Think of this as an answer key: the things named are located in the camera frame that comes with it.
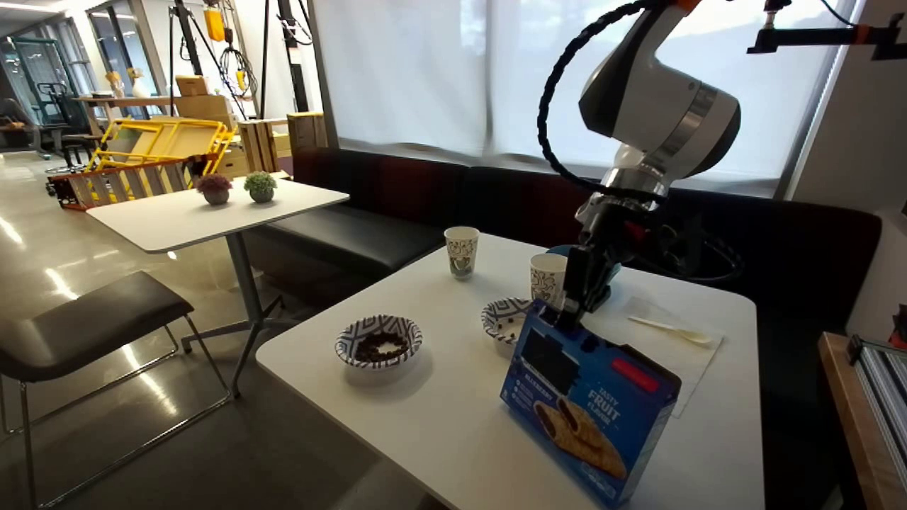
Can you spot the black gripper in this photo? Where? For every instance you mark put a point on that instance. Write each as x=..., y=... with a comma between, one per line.
x=616, y=229

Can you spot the blue cracker box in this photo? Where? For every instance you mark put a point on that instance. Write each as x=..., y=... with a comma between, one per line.
x=595, y=406

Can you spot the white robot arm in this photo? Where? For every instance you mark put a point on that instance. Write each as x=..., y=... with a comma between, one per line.
x=674, y=127

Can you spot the patterned bowl near box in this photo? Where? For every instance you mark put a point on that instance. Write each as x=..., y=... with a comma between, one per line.
x=504, y=319

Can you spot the patterned paper cup right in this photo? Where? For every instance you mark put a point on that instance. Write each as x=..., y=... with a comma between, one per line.
x=548, y=280

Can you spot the patterned paper cup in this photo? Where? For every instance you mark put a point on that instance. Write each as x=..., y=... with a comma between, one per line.
x=460, y=244
x=548, y=280

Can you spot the patterned paper cup left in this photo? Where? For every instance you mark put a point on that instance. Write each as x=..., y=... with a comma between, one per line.
x=460, y=244

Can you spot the clear plastic sheet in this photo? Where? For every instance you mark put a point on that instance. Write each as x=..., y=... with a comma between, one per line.
x=674, y=342

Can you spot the white plastic spoon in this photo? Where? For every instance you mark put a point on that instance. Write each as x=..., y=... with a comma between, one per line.
x=687, y=336

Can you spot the patterned bowl with dark contents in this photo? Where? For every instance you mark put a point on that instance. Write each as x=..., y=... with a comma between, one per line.
x=382, y=342

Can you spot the dark bench sofa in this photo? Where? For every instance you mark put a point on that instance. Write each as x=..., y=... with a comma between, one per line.
x=804, y=266

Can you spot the white window curtain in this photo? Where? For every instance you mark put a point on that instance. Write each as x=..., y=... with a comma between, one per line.
x=457, y=80

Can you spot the green potted plant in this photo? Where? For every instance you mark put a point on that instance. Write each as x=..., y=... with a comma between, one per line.
x=262, y=188

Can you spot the wooden shelf unit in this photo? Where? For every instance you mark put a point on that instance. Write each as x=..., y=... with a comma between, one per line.
x=871, y=453

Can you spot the dark red potted plant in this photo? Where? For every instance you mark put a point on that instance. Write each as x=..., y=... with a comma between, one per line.
x=213, y=188

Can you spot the white side table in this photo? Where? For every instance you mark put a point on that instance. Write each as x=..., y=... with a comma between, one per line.
x=184, y=220

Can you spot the yellow cart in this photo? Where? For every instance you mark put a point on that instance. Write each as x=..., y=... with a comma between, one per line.
x=141, y=159

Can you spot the black cushioned chair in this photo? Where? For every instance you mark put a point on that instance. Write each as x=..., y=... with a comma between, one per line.
x=75, y=336

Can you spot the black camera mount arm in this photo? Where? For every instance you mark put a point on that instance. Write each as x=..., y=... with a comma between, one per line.
x=885, y=42

